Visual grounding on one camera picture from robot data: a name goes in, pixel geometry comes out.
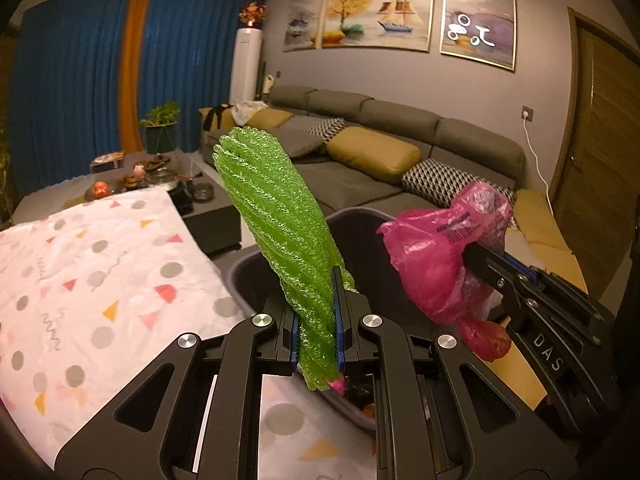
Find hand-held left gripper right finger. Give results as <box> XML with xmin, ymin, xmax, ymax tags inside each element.
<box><xmin>332</xmin><ymin>267</ymin><xmax>576</xmax><ymax>480</ymax></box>

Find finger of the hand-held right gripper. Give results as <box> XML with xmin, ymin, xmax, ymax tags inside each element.
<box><xmin>502</xmin><ymin>254</ymin><xmax>621</xmax><ymax>361</ymax></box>
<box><xmin>462</xmin><ymin>244</ymin><xmax>618</xmax><ymax>433</ymax></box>

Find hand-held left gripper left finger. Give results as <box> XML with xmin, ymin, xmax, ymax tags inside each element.
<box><xmin>54</xmin><ymin>300</ymin><xmax>301</xmax><ymax>480</ymax></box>

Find dark grey trash bin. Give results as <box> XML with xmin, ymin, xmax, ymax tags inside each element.
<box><xmin>220</xmin><ymin>205</ymin><xmax>506</xmax><ymax>433</ymax></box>

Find pink plastic bag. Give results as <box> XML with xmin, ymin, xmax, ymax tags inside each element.
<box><xmin>376</xmin><ymin>181</ymin><xmax>515</xmax><ymax>361</ymax></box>

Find green foam net sleeve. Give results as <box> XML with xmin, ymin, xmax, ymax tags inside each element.
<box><xmin>212</xmin><ymin>127</ymin><xmax>358</xmax><ymax>392</ymax></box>

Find yellow sofa seat cover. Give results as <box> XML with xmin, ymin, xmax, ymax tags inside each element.
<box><xmin>510</xmin><ymin>189</ymin><xmax>588</xmax><ymax>411</ymax></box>

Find dark coffee table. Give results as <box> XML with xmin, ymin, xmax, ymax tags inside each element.
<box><xmin>65</xmin><ymin>152</ymin><xmax>243</xmax><ymax>261</ymax></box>

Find wooden door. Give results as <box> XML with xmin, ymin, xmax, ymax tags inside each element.
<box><xmin>552</xmin><ymin>7</ymin><xmax>640</xmax><ymax>281</ymax></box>

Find large yellow pillow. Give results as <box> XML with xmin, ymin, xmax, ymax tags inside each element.
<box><xmin>327</xmin><ymin>127</ymin><xmax>423</xmax><ymax>186</ymax></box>

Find large checkered pillow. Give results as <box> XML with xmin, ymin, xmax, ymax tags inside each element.
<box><xmin>401</xmin><ymin>159</ymin><xmax>516</xmax><ymax>208</ymax></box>

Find grey pillow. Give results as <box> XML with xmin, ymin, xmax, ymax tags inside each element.
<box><xmin>270</xmin><ymin>130</ymin><xmax>326</xmax><ymax>158</ymax></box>

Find small checkered pillow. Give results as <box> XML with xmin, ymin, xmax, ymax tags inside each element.
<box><xmin>300</xmin><ymin>116</ymin><xmax>346</xmax><ymax>142</ymax></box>

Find grey sofa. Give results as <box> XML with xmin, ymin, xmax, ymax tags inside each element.
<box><xmin>200</xmin><ymin>85</ymin><xmax>588</xmax><ymax>411</ymax></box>

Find glass jar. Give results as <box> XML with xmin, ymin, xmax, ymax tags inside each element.
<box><xmin>150</xmin><ymin>157</ymin><xmax>176</xmax><ymax>186</ymax></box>

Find small yellow pillow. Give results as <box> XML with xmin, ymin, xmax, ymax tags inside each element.
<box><xmin>247</xmin><ymin>109</ymin><xmax>293</xmax><ymax>131</ymax></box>

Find white cloth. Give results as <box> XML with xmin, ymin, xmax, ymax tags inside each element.
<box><xmin>232</xmin><ymin>100</ymin><xmax>271</xmax><ymax>126</ymax></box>

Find green potted plant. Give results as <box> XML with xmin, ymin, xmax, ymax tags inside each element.
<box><xmin>139</xmin><ymin>101</ymin><xmax>182</xmax><ymax>155</ymax></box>

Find white standing air conditioner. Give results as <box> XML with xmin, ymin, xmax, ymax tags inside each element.
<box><xmin>229</xmin><ymin>29</ymin><xmax>263</xmax><ymax>106</ymax></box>

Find blue curtain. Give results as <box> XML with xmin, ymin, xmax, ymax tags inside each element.
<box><xmin>10</xmin><ymin>0</ymin><xmax>133</xmax><ymax>196</ymax></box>
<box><xmin>135</xmin><ymin>0</ymin><xmax>268</xmax><ymax>153</ymax></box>

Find purple abstract painting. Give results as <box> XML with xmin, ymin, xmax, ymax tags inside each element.
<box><xmin>439</xmin><ymin>0</ymin><xmax>517</xmax><ymax>72</ymax></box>

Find small landscape painting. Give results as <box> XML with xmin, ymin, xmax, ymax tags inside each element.
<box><xmin>282</xmin><ymin>0</ymin><xmax>325</xmax><ymax>53</ymax></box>

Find tree and sailboat painting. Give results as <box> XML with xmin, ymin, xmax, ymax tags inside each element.
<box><xmin>321</xmin><ymin>0</ymin><xmax>436</xmax><ymax>53</ymax></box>

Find orange curtain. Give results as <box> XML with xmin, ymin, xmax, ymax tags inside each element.
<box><xmin>119</xmin><ymin>0</ymin><xmax>151</xmax><ymax>153</ymax></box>

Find orange artificial flowers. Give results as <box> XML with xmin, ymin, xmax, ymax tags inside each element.
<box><xmin>237</xmin><ymin>1</ymin><xmax>268</xmax><ymax>28</ymax></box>

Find white cable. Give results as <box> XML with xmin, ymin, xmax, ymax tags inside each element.
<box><xmin>522</xmin><ymin>117</ymin><xmax>553</xmax><ymax>201</ymax></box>

